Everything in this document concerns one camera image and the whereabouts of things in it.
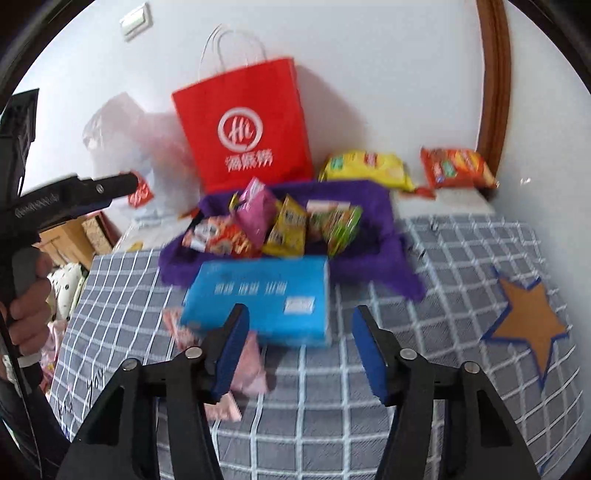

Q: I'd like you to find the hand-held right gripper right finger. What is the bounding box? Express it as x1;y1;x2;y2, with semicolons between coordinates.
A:
351;305;543;480

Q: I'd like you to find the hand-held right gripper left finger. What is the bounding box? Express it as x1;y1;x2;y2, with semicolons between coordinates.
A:
55;302;252;480

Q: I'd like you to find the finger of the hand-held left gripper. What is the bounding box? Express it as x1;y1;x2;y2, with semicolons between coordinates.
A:
69;171;140;210

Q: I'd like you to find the pink snack packet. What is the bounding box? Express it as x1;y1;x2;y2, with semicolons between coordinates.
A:
161;308;204;356
205;330;269;423

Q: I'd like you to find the white red snack packet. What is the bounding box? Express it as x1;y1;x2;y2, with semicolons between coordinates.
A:
182;215;259;258

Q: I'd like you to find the green snack packet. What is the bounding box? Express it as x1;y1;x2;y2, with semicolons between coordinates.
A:
307;200;363;257

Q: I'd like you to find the yellow snack packet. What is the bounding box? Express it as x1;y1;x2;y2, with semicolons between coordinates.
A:
263;195;309;257

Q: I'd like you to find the magenta snack packet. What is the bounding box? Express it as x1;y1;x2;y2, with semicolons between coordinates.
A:
231;178;280;245

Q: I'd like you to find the purple cloth basket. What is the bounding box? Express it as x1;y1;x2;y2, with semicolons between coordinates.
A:
158;179;426;301

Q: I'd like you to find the person's left hand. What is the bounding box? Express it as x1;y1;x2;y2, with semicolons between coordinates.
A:
0;251;54;365

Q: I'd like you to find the white plastic shopping bag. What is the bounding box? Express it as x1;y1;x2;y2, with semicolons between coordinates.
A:
82;92;204;222

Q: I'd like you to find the wooden headboard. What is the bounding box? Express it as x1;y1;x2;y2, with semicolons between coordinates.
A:
39;219;95;268

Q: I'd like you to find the blue tissue pack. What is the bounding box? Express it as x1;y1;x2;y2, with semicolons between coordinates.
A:
180;256;333;348

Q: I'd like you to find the white spotted cloth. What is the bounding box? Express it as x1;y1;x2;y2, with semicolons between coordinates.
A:
46;263;88;324

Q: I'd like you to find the grey checked tablecloth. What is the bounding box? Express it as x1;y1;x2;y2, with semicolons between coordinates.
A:
48;215;585;480

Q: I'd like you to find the red paper bag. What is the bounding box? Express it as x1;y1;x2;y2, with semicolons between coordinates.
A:
172;23;315;195

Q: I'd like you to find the pink bag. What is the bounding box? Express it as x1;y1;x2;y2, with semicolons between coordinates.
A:
39;318;70;393

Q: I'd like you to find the brown star-shaped mat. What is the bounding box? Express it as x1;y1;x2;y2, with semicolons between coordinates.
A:
480;265;570;388

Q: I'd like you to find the yellow chip bag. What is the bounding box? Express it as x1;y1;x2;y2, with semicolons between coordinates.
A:
318;151;419;192

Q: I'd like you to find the orange chip bag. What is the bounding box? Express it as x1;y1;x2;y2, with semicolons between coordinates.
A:
420;147;500;191

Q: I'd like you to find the white light switch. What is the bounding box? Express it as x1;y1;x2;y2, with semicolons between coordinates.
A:
119;2;153;41

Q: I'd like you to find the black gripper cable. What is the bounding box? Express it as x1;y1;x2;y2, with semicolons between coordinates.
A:
0;314;75;480

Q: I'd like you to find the brown wooden door frame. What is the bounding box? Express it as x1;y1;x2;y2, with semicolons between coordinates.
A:
475;0;512;176

